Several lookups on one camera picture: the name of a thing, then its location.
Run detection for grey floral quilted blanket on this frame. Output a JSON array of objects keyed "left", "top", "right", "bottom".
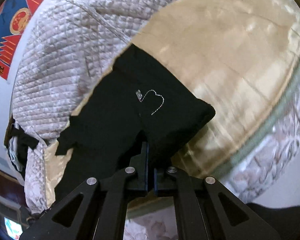
[{"left": 12, "top": 0, "right": 175, "bottom": 213}]

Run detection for red blue wall poster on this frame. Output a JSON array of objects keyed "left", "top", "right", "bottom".
[{"left": 0, "top": 0, "right": 43, "bottom": 80}]

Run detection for dark clothes pile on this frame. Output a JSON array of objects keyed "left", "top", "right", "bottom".
[{"left": 4, "top": 117, "right": 39, "bottom": 179}]

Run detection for beige satin bed sheet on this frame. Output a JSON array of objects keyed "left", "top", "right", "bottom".
[{"left": 43, "top": 0, "right": 300, "bottom": 210}]

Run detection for black pants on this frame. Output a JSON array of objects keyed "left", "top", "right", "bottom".
[{"left": 55, "top": 45, "right": 215, "bottom": 201}]

